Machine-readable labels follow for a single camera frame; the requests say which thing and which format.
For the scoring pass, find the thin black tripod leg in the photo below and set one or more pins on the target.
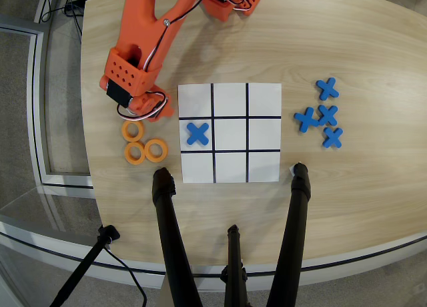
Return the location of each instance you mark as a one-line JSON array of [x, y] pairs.
[[234, 253]]

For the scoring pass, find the blue foam cross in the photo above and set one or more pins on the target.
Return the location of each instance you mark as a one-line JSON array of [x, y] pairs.
[[198, 133], [327, 88], [333, 137], [307, 119], [328, 115]]

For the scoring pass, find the small white tag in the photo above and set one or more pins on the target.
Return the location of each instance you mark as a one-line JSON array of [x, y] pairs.
[[291, 170]]

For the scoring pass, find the white tic-tac-toe grid sheet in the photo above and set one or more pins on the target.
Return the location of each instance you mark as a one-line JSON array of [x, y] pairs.
[[230, 133]]

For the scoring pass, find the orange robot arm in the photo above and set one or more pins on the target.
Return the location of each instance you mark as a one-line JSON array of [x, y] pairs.
[[140, 20]]

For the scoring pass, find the black stand pole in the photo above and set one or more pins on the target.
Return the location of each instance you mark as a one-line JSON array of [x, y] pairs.
[[83, 267]]

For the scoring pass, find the metal glass panel frame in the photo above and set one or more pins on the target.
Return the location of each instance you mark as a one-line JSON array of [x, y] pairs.
[[36, 86]]

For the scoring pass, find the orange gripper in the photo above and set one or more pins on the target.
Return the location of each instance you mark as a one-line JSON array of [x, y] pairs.
[[163, 113]]

